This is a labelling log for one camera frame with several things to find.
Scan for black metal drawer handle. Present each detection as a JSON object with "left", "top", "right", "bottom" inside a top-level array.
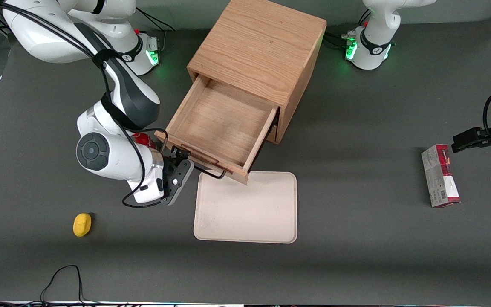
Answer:
[{"left": 159, "top": 131, "right": 227, "bottom": 179}]

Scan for black cables at arm base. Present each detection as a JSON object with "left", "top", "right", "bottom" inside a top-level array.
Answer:
[
  {"left": 323, "top": 9, "right": 372, "bottom": 51},
  {"left": 136, "top": 6, "right": 176, "bottom": 34}
]

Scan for yellow lemon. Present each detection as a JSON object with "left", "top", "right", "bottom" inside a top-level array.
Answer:
[{"left": 73, "top": 212, "right": 93, "bottom": 237}]

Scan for wooden drawer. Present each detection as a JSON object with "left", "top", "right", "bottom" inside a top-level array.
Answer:
[{"left": 155, "top": 73, "right": 280, "bottom": 185}]

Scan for red can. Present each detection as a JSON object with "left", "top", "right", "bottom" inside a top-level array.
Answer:
[{"left": 131, "top": 132, "right": 157, "bottom": 150}]

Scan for cream rectangular plastic tray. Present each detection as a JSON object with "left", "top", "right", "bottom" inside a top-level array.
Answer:
[{"left": 193, "top": 171, "right": 298, "bottom": 244}]

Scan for wooden cabinet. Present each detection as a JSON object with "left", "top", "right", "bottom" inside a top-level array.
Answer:
[{"left": 187, "top": 0, "right": 327, "bottom": 144}]

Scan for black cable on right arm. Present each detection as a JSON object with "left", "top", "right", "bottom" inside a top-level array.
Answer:
[{"left": 0, "top": 1, "right": 170, "bottom": 209}]

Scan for black cables at right arm base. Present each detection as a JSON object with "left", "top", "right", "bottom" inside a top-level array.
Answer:
[{"left": 136, "top": 6, "right": 176, "bottom": 34}]

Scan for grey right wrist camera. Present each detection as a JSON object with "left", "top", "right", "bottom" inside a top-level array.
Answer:
[{"left": 164, "top": 159, "right": 195, "bottom": 206}]

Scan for black cable at table edge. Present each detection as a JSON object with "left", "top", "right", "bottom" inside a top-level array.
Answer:
[{"left": 0, "top": 265, "right": 101, "bottom": 307}]

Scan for black cables at left arm base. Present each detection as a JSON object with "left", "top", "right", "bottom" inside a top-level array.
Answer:
[{"left": 323, "top": 9, "right": 372, "bottom": 51}]

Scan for red and white carton box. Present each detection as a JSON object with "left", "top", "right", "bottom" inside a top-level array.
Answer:
[{"left": 421, "top": 144, "right": 461, "bottom": 209}]

